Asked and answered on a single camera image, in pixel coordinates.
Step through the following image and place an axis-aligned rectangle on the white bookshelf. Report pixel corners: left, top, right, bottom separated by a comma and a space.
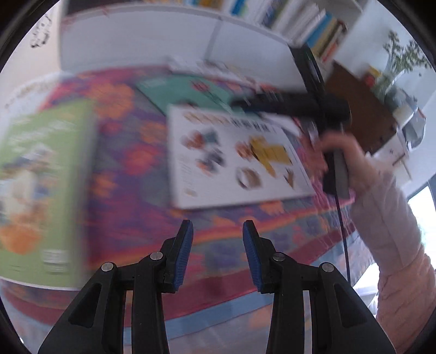
59, 0, 362, 89

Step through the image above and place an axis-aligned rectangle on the colourful jar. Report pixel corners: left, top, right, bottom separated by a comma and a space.
363, 66, 382, 87

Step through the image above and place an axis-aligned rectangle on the person's right hand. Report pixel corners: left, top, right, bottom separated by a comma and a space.
311, 131, 375, 198

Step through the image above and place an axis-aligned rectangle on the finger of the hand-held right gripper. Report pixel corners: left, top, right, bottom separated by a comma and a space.
231, 92, 319, 116

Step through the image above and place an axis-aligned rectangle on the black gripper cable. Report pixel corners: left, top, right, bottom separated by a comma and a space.
335, 196, 351, 283

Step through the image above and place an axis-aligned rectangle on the black cloud wall sticker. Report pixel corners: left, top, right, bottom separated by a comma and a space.
30, 15, 53, 48

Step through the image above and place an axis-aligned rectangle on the window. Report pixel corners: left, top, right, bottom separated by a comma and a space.
407, 184, 436, 239

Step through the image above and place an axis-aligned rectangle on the white side table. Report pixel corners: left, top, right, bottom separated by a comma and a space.
373, 134, 414, 181

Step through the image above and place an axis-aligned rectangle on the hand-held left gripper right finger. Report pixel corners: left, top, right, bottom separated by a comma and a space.
243, 219, 397, 354

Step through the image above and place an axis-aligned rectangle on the brown wooden cabinet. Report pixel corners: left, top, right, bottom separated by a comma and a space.
325, 59, 399, 154

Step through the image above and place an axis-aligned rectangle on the light green hardcover book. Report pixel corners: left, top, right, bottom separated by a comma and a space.
0, 100, 98, 290

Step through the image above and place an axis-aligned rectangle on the white book with colourful pictures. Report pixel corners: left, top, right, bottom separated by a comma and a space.
168, 104, 317, 210

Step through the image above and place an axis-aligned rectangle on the row of shelved books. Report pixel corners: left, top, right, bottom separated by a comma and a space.
143, 0, 348, 63

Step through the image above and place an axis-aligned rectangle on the white appliance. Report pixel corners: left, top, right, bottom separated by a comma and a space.
398, 102, 426, 150

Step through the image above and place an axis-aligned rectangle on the floral blanket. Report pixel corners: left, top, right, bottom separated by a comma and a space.
0, 66, 379, 341

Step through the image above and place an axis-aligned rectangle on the glass vase with plant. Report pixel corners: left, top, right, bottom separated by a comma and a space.
371, 30, 431, 103

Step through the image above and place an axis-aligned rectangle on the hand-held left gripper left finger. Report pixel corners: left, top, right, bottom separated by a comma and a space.
37, 219, 195, 354

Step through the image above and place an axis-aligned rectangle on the teal book with girl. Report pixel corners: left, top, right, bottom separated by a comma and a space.
136, 75, 246, 113

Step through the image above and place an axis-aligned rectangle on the person's right forearm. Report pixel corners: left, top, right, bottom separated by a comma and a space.
349, 160, 436, 353

